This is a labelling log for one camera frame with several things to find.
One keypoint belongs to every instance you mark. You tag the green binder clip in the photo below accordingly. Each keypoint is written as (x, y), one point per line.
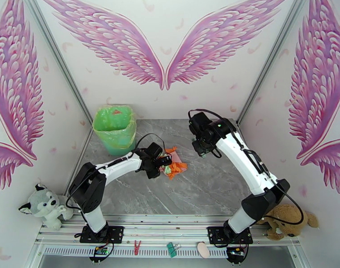
(172, 249)

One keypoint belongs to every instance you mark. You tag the aluminium mounting rail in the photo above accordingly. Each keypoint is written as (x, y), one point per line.
(164, 228)

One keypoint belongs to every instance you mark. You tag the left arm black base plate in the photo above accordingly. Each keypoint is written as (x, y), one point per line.
(115, 233)

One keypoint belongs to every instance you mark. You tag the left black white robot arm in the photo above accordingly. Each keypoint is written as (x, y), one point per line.
(116, 166)

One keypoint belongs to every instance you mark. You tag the red clothespin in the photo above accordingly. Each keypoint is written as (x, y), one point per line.
(137, 246)

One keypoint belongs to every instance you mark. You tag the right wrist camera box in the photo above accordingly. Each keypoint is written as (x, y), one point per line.
(199, 122)

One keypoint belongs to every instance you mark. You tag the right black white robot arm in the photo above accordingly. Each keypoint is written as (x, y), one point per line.
(242, 158)

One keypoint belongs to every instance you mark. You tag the aluminium frame post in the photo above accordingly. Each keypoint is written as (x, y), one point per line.
(58, 57)
(273, 57)

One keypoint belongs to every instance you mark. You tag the pink plastic dustpan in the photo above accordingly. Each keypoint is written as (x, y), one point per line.
(176, 157)

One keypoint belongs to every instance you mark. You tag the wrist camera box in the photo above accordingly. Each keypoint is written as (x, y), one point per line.
(154, 150)
(199, 122)

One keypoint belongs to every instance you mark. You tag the small circuit board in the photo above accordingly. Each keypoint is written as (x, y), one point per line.
(235, 252)
(100, 252)

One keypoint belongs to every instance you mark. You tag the pink oval pad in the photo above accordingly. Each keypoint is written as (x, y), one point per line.
(204, 250)

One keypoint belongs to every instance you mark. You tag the green paper scrap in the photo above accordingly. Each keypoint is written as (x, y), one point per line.
(167, 170)

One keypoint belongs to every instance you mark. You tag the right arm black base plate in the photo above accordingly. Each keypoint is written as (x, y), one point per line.
(214, 235)

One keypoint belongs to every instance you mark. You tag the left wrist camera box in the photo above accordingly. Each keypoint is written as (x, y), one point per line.
(154, 150)

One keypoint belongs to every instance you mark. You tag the grey white husky plush toy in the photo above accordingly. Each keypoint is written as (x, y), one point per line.
(44, 204)

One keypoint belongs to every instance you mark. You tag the left small circuit board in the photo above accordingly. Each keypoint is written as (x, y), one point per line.
(100, 252)

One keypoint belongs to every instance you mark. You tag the brown plush bear toy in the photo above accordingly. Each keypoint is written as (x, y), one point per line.
(287, 219)

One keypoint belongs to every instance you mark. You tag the green plastic trash bin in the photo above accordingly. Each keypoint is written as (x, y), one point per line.
(122, 150)

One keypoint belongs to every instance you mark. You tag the right small circuit board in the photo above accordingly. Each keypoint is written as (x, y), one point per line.
(235, 252)

